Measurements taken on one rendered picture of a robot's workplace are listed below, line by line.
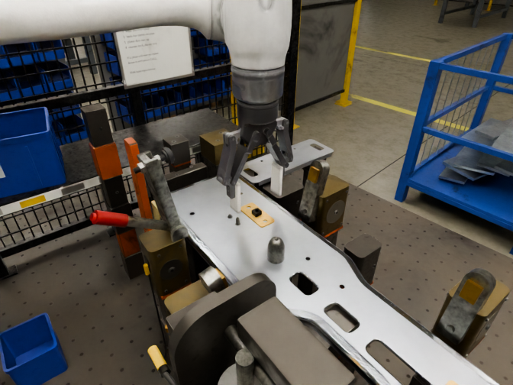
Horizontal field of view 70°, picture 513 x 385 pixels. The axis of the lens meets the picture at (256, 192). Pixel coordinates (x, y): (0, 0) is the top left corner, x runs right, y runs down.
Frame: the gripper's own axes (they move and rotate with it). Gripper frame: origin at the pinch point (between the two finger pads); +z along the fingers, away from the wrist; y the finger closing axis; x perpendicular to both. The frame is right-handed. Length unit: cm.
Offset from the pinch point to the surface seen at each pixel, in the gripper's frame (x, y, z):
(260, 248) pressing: 8.8, 5.5, 6.2
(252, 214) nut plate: -0.6, 0.6, 5.8
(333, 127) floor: -171, -224, 104
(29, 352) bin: -21, 50, 36
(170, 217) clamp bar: 1.7, 19.8, -3.6
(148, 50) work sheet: -55, -2, -18
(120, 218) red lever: 0.7, 27.5, -6.3
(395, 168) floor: -85, -205, 104
